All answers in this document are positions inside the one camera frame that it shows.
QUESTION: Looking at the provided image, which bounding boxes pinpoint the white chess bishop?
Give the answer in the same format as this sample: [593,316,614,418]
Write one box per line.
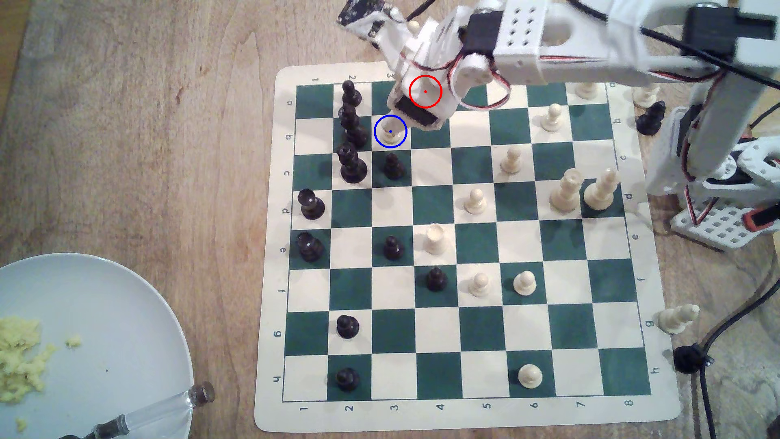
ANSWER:
[658,304,700,335]
[633,84,661,109]

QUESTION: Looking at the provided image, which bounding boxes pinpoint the green white chessboard mat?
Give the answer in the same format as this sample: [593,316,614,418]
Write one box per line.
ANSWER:
[254,63,681,435]

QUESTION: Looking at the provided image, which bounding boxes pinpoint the yellow food heap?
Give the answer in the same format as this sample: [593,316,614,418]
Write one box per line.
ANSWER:
[0,316,57,404]

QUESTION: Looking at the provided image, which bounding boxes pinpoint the long black cable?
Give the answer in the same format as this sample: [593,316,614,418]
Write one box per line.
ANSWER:
[698,298,780,439]

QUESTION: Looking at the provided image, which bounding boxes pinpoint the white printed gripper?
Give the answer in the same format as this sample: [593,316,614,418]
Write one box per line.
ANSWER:
[387,7,498,133]

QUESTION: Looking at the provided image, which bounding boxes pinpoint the white chess queen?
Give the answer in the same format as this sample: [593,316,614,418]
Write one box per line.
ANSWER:
[550,168,583,213]

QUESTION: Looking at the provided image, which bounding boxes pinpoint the black chess knight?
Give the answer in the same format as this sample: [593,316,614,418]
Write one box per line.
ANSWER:
[635,100,667,136]
[296,232,325,263]

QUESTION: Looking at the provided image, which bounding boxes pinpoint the white chess king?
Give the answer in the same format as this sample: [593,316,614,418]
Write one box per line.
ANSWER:
[584,168,621,212]

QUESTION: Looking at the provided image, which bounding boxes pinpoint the tall black chess piece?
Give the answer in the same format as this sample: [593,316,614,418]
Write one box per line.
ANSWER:
[339,104,369,148]
[341,79,363,112]
[337,142,369,184]

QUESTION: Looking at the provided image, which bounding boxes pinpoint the black chess rook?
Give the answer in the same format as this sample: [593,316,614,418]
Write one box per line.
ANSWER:
[297,189,326,221]

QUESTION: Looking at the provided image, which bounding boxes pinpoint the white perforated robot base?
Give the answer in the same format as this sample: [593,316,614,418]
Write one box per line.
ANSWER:
[669,137,780,252]

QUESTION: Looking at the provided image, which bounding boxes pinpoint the red white servo wire loop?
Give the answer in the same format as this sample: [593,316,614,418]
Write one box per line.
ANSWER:
[448,52,511,112]

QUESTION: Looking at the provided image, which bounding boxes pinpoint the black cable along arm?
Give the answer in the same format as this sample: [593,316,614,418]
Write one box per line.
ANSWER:
[567,0,758,77]

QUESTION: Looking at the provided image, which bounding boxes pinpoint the black cable clamp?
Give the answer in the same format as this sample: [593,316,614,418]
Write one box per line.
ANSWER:
[673,344,713,374]

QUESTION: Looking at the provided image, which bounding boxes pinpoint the pale blue plate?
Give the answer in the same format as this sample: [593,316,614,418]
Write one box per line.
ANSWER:
[0,253,195,439]

